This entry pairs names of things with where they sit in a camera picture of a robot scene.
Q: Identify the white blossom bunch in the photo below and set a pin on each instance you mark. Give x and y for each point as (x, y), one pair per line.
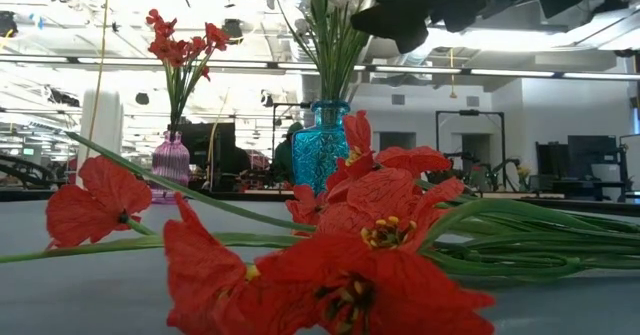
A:
(330, 50)
(345, 65)

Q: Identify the red poppy bunch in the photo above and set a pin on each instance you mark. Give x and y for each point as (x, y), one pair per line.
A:
(390, 210)
(170, 50)

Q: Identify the blue glass vase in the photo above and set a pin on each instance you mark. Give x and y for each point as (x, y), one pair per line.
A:
(320, 150)

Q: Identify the purple ribbed glass vase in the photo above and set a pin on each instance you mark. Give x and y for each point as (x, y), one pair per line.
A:
(171, 162)

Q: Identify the long ceiling light strip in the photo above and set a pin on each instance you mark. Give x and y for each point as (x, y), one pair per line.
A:
(510, 73)

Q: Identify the person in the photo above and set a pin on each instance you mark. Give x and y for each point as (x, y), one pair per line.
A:
(285, 160)

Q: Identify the black computer monitor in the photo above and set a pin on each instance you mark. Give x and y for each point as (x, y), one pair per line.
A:
(590, 150)

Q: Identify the white column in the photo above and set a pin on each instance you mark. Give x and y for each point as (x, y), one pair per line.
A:
(102, 125)

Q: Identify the grey-blue table mat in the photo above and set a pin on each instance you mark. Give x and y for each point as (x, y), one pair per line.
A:
(75, 300)

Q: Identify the black rig frame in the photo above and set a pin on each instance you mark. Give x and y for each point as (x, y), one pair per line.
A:
(470, 112)

